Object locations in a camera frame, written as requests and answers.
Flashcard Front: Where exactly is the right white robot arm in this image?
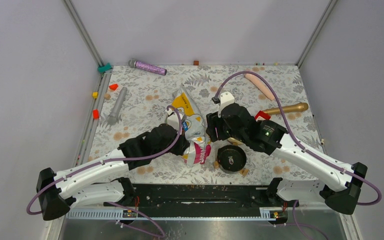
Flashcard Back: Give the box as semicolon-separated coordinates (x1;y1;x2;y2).
206;103;368;215

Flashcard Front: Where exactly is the cream pet bowl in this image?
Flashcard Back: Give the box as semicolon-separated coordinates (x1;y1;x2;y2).
227;137;243;146

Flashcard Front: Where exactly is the beige wooden block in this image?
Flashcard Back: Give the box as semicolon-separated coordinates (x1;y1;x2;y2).
104;93;111;100

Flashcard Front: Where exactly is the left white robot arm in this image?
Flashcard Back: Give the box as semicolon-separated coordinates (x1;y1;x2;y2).
26;123;190;221

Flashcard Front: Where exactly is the cat print pet food bag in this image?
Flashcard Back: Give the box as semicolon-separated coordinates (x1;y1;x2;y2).
171;85;211;167

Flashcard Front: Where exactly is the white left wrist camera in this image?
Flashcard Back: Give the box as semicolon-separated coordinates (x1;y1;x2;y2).
165;109;185;131

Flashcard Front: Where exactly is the black pet bowl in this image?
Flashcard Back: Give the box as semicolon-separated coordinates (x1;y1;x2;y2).
216;145;247;173

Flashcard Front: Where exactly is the floral patterned table mat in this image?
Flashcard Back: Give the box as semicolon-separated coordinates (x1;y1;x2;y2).
82;65;313;185

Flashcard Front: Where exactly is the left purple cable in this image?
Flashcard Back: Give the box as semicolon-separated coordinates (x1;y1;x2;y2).
26;105;184;216

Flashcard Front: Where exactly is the red block at left rail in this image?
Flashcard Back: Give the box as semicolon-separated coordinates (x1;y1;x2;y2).
92;109;100;120

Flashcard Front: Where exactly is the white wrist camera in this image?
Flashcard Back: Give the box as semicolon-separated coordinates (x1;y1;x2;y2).
211;91;235;118
165;109;185;131

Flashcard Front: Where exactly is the purple glitter toy microphone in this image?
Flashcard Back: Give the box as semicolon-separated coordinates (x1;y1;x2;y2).
127;58;167;76

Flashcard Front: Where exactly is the small wooden block near bowl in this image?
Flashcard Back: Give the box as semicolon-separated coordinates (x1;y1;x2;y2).
239;168;249;177

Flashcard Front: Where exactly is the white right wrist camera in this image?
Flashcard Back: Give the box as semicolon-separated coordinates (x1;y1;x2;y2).
211;91;235;118

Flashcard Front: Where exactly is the teal toy block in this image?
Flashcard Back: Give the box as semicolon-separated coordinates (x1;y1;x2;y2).
97;62;113;74

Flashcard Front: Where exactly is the grey toy microphone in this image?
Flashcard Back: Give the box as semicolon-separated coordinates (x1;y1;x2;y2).
106;86;128;126

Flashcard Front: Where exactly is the gold toy microphone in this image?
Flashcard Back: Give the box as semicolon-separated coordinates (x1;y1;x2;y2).
263;102;309;116

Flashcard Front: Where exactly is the pink toy microphone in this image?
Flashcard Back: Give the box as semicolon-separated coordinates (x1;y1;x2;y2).
244;73;275;101

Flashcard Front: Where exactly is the red roof-shaped block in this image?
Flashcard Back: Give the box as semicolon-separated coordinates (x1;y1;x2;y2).
108;83;119;91

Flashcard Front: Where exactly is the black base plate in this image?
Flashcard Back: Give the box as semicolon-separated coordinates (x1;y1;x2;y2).
117;184;294;218

